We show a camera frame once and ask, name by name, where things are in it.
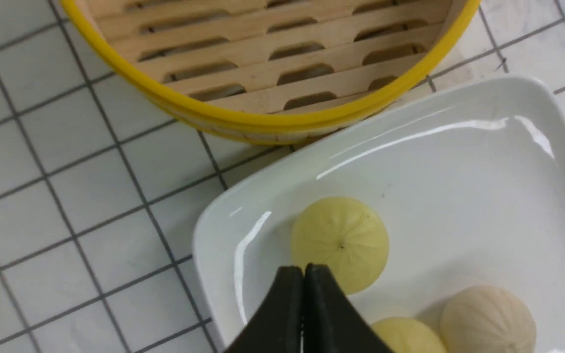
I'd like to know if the yellow steamed bun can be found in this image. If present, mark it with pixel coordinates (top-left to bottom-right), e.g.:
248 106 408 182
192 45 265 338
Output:
290 197 390 295
370 317 447 353

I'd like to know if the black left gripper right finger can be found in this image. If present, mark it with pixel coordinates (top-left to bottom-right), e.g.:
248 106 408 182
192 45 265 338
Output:
304 264 393 353

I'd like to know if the yellow-rimmed bamboo steamer basket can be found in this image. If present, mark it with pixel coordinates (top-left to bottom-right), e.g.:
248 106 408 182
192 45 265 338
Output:
61 0 480 145

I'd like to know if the yellow steamed bun on plate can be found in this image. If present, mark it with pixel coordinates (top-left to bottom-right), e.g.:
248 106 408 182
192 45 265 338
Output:
370 317 447 353

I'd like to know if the beige steamed bun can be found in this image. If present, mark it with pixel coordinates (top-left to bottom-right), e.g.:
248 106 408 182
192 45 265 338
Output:
439 285 537 353

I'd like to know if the white grid tablecloth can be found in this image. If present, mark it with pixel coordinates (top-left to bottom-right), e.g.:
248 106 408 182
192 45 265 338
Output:
0 0 565 353

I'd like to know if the white square plate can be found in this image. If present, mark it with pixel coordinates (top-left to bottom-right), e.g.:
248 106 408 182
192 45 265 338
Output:
193 76 565 353

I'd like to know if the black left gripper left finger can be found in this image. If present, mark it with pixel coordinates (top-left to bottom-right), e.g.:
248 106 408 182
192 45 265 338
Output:
226 266 304 353

